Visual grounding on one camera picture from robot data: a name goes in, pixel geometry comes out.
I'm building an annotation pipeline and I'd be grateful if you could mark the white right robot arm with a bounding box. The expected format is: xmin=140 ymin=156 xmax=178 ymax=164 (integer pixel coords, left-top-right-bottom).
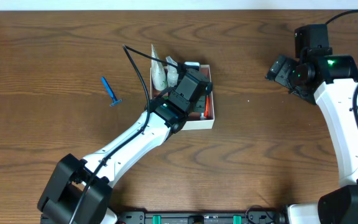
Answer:
xmin=266 ymin=24 xmax=358 ymax=223

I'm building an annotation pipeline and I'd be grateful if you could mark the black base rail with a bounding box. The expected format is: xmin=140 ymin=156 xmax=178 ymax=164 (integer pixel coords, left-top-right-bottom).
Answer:
xmin=116 ymin=209 xmax=288 ymax=224

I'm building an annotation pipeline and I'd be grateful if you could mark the clear pump bottle purple liquid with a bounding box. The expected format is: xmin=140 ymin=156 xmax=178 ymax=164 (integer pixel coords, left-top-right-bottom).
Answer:
xmin=166 ymin=56 xmax=178 ymax=87

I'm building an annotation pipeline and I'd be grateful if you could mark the white cardboard box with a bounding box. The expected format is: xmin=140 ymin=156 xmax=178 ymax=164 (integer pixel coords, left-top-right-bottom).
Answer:
xmin=149 ymin=65 xmax=215 ymax=131

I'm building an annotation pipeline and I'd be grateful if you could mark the blue disposable razor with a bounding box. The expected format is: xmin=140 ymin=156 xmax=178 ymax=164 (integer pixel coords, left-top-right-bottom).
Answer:
xmin=101 ymin=77 xmax=122 ymax=106

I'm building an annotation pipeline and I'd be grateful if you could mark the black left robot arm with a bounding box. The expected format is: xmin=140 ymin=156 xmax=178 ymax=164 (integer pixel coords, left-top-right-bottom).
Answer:
xmin=37 ymin=65 xmax=212 ymax=223

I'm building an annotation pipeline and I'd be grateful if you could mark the Colgate toothpaste tube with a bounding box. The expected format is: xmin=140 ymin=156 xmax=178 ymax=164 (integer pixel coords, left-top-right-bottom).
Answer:
xmin=200 ymin=96 xmax=209 ymax=120

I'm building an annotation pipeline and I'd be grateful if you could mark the white speckled cream tube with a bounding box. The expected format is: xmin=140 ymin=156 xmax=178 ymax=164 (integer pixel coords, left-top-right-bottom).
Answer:
xmin=151 ymin=45 xmax=167 ymax=91

